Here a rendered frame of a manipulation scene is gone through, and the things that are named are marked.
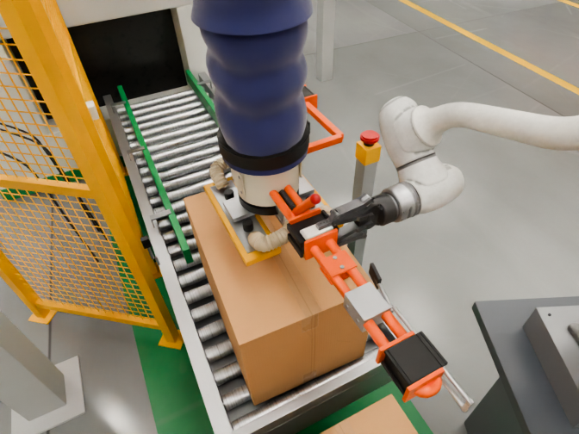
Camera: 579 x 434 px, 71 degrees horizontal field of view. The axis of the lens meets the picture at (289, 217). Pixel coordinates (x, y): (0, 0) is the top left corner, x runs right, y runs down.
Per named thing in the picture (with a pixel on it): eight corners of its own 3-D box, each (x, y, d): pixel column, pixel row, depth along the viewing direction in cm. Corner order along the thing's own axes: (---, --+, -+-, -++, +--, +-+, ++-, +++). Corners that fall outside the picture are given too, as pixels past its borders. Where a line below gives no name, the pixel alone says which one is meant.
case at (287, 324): (203, 269, 168) (183, 197, 139) (292, 238, 178) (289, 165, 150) (254, 406, 128) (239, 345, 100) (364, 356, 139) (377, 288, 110)
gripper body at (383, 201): (401, 202, 93) (368, 217, 90) (395, 228, 99) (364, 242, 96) (382, 184, 97) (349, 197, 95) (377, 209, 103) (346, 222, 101)
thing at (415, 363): (375, 361, 74) (378, 348, 70) (407, 343, 76) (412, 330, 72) (404, 403, 68) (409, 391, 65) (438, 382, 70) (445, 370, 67)
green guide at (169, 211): (109, 100, 270) (104, 88, 264) (125, 96, 273) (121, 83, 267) (169, 271, 167) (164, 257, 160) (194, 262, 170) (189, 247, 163)
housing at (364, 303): (341, 306, 82) (342, 294, 79) (369, 293, 84) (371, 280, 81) (360, 334, 78) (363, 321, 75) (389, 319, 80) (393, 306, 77)
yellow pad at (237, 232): (203, 189, 124) (201, 177, 121) (233, 179, 127) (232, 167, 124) (246, 268, 103) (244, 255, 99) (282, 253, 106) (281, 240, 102)
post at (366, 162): (340, 294, 221) (356, 141, 151) (351, 290, 223) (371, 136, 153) (347, 304, 217) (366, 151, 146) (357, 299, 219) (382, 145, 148)
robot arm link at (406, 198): (416, 223, 100) (396, 232, 98) (393, 201, 106) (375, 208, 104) (424, 195, 94) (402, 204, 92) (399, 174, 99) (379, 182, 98)
